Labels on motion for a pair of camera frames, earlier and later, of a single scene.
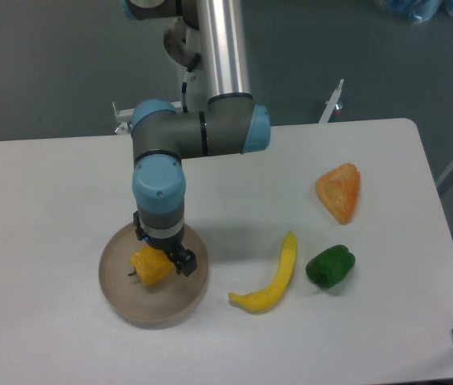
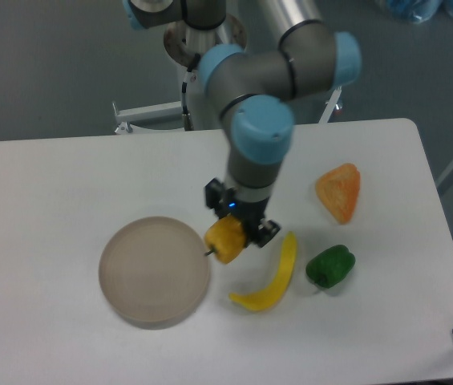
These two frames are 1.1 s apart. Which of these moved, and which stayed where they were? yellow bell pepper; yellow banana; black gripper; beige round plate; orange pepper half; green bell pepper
Moved: black gripper; yellow bell pepper
Stayed: beige round plate; yellow banana; green bell pepper; orange pepper half
